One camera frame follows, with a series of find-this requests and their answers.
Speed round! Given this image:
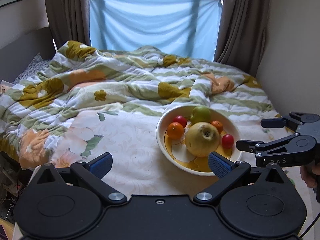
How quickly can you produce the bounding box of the floral striped blanket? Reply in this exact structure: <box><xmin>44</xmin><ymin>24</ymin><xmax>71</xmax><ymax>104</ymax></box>
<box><xmin>0</xmin><ymin>40</ymin><xmax>283</xmax><ymax>171</ymax></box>

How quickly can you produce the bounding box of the cream printed plate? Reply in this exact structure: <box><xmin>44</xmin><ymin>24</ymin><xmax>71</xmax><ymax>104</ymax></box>
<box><xmin>156</xmin><ymin>104</ymin><xmax>243</xmax><ymax>176</ymax></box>

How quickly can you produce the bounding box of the grey patterned bed sheet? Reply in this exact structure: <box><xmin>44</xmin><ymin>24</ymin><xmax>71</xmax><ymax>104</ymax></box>
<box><xmin>12</xmin><ymin>53</ymin><xmax>52</xmax><ymax>84</ymax></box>

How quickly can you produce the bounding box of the small green apple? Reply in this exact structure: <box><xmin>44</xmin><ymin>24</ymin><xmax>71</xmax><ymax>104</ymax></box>
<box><xmin>190</xmin><ymin>106</ymin><xmax>211</xmax><ymax>125</ymax></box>

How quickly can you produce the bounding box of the grey headboard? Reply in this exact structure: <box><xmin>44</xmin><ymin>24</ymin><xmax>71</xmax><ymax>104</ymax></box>
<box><xmin>0</xmin><ymin>27</ymin><xmax>57</xmax><ymax>84</ymax></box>

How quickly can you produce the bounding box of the yellow apple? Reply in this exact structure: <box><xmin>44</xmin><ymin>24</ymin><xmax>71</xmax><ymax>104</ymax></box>
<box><xmin>184</xmin><ymin>122</ymin><xmax>221</xmax><ymax>157</ymax></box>

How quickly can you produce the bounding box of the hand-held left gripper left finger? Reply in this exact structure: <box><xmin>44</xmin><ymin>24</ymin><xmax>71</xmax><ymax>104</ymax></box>
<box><xmin>31</xmin><ymin>152</ymin><xmax>128</xmax><ymax>205</ymax></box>

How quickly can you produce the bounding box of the black cable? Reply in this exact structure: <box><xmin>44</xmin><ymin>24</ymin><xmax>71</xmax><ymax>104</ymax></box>
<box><xmin>299</xmin><ymin>211</ymin><xmax>320</xmax><ymax>239</ymax></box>

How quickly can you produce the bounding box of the small mandarin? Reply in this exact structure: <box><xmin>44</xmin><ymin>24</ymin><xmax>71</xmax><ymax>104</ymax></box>
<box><xmin>210</xmin><ymin>120</ymin><xmax>224</xmax><ymax>134</ymax></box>
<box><xmin>167</xmin><ymin>122</ymin><xmax>185</xmax><ymax>140</ymax></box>

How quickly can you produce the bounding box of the red cherry tomato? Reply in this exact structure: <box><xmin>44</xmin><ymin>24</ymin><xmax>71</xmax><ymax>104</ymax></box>
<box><xmin>221</xmin><ymin>134</ymin><xmax>234</xmax><ymax>149</ymax></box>
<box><xmin>173</xmin><ymin>115</ymin><xmax>187</xmax><ymax>128</ymax></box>

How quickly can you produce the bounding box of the floral table cover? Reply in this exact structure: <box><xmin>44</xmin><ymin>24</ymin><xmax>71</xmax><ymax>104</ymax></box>
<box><xmin>50</xmin><ymin>102</ymin><xmax>297</xmax><ymax>198</ymax></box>

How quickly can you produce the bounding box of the brown curtain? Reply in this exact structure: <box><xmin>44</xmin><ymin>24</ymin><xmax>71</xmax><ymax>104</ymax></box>
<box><xmin>44</xmin><ymin>0</ymin><xmax>92</xmax><ymax>48</ymax></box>
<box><xmin>214</xmin><ymin>0</ymin><xmax>272</xmax><ymax>77</ymax></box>

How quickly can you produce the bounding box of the person's right hand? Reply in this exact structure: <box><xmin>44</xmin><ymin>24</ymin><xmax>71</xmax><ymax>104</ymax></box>
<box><xmin>300</xmin><ymin>165</ymin><xmax>316</xmax><ymax>188</ymax></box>

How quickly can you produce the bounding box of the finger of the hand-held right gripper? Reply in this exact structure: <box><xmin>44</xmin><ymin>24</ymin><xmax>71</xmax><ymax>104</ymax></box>
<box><xmin>261</xmin><ymin>112</ymin><xmax>305</xmax><ymax>131</ymax></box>
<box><xmin>236</xmin><ymin>133</ymin><xmax>301</xmax><ymax>156</ymax></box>

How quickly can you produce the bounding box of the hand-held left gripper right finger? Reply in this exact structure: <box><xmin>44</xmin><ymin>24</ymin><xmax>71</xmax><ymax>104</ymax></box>
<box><xmin>194</xmin><ymin>151</ymin><xmax>292</xmax><ymax>204</ymax></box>

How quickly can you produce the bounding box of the light blue window cloth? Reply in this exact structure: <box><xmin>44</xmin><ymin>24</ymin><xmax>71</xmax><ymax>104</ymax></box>
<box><xmin>89</xmin><ymin>0</ymin><xmax>223</xmax><ymax>62</ymax></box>

